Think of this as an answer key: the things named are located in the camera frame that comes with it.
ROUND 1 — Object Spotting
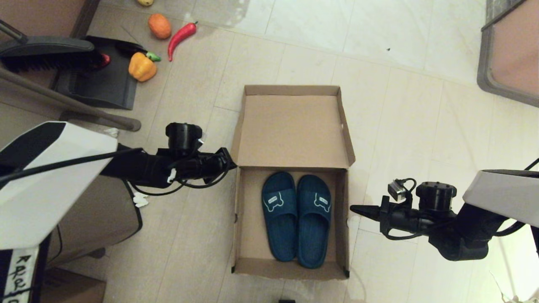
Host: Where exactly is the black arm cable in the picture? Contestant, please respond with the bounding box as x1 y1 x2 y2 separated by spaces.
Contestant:
0 143 236 198
382 178 539 253

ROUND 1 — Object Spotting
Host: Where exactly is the brown furniture panel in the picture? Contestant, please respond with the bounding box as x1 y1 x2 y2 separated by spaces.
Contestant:
0 0 101 40

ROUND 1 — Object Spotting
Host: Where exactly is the black dustpan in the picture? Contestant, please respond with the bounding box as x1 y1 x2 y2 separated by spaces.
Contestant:
54 36 148 111

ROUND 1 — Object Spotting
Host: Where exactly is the brown plastic trash bin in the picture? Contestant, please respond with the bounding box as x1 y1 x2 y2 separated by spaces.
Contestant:
46 175 144 268

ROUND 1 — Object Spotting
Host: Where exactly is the orange toy bell pepper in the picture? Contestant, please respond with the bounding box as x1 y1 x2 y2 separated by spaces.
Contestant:
128 51 158 82

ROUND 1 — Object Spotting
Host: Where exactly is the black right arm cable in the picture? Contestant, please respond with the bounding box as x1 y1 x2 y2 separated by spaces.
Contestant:
382 178 539 253

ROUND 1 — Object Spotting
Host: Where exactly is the brown cardboard shoe box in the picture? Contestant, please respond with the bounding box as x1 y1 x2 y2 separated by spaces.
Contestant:
231 84 356 280

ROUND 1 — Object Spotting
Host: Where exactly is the red toy chili pepper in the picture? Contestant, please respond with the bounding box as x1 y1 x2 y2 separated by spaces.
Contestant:
167 21 198 62

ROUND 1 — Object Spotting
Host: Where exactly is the dark toy eggplant green stem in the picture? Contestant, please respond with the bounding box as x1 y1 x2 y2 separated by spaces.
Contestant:
116 41 162 63

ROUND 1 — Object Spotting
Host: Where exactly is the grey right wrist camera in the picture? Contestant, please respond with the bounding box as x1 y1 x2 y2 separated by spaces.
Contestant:
387 179 407 200

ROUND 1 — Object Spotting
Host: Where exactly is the grey metal furniture frame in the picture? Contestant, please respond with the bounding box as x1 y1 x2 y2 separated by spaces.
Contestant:
0 65 142 132

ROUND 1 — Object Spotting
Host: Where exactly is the brown table grey rim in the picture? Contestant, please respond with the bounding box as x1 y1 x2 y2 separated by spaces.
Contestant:
477 0 539 108

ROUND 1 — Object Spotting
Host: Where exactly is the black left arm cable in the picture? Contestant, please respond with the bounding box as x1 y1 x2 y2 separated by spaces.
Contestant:
0 143 236 198

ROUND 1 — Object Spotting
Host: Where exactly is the printed cardboard carton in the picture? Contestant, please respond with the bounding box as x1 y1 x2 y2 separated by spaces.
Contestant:
40 267 107 303

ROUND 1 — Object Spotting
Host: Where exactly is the black floor brush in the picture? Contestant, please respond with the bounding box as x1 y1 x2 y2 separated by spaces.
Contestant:
0 19 104 74

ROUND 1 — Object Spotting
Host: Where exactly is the blue rubber slipper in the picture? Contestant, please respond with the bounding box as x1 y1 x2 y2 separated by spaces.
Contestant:
261 171 299 262
296 174 332 269

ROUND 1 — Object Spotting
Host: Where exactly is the orange toy tangerine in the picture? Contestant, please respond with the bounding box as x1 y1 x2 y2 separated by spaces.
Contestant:
147 13 173 40

